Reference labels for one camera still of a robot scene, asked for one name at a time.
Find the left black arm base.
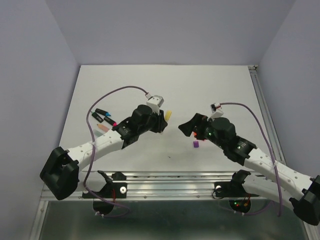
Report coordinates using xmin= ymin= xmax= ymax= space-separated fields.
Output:
xmin=82 ymin=170 xmax=131 ymax=218

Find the aluminium rail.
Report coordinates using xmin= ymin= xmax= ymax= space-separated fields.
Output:
xmin=87 ymin=171 xmax=278 ymax=202
xmin=248 ymin=65 xmax=286 ymax=165

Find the translucent highlighter orange ink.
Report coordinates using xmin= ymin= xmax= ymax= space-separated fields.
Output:
xmin=97 ymin=123 xmax=110 ymax=133

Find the yellow translucent highlighter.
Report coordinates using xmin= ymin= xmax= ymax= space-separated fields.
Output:
xmin=164 ymin=110 xmax=172 ymax=122

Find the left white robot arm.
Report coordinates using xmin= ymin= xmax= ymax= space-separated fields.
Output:
xmin=39 ymin=104 xmax=168 ymax=200

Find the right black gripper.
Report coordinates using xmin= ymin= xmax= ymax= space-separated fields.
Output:
xmin=178 ymin=112 xmax=226 ymax=150

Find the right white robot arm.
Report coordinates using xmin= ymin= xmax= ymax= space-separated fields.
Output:
xmin=178 ymin=113 xmax=320 ymax=226

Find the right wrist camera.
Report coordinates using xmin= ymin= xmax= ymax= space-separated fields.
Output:
xmin=207 ymin=103 xmax=224 ymax=122

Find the translucent highlighter mint green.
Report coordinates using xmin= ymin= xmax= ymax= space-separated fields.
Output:
xmin=93 ymin=129 xmax=104 ymax=138

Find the purple highlighter cap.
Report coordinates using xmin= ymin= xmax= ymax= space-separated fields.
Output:
xmin=193 ymin=140 xmax=199 ymax=148

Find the black highlighter pink cap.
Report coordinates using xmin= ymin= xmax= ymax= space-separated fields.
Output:
xmin=103 ymin=116 xmax=117 ymax=127

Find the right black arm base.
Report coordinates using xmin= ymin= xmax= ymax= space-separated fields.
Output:
xmin=211 ymin=170 xmax=259 ymax=216

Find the aluminium right rail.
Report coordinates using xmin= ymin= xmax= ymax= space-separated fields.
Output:
xmin=248 ymin=65 xmax=286 ymax=165

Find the black highlighter green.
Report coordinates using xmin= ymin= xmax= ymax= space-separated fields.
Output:
xmin=91 ymin=112 xmax=104 ymax=123

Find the black highlighter blue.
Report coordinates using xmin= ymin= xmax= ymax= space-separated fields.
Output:
xmin=95 ymin=108 xmax=111 ymax=117

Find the aluminium front rail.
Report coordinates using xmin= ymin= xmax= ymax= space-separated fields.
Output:
xmin=87 ymin=171 xmax=278 ymax=202

